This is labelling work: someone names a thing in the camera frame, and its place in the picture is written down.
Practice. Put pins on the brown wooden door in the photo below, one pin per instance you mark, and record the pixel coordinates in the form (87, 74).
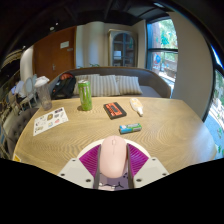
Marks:
(50, 56)

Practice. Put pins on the green drink can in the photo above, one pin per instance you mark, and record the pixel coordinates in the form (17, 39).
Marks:
(85, 96)

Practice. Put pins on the glass door cabinet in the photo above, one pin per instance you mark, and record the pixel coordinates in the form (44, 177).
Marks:
(122, 48)

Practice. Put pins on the white sticker sheet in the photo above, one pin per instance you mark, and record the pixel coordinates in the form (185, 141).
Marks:
(50, 121)

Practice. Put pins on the white squeeze tube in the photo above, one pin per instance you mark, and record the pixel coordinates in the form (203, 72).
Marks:
(136, 105)

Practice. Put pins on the black box with red print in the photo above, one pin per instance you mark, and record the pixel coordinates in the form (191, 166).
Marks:
(114, 110)

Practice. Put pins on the yellow card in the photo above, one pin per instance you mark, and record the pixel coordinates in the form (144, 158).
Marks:
(16, 158)

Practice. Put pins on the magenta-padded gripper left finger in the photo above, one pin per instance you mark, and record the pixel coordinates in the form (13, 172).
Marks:
(75, 170)

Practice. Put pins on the striped cushion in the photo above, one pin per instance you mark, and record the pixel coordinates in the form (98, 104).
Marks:
(130, 85)
(106, 86)
(93, 80)

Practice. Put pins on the black framed window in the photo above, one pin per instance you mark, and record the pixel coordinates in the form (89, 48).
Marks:
(216, 116)
(163, 50)

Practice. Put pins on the small green blue pack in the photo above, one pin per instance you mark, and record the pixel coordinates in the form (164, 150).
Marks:
(130, 128)

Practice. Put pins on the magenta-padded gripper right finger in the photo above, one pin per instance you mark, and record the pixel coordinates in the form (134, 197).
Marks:
(151, 170)

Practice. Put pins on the brown curved sofa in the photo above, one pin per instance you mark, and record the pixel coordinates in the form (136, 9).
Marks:
(153, 83)

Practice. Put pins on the white round-back chairs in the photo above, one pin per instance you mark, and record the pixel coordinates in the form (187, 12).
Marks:
(29, 87)

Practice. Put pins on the black backpack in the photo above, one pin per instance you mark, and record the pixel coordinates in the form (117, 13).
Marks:
(64, 87)

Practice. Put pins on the clear shaker bottle white lid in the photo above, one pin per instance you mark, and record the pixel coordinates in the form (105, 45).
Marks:
(44, 95)

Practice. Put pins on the pink computer mouse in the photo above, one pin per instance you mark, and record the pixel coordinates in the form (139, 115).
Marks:
(113, 156)

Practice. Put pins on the white door sign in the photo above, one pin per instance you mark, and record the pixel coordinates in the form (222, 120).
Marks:
(64, 44)

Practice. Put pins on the grey tufted chair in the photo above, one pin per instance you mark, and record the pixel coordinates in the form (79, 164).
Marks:
(16, 130)

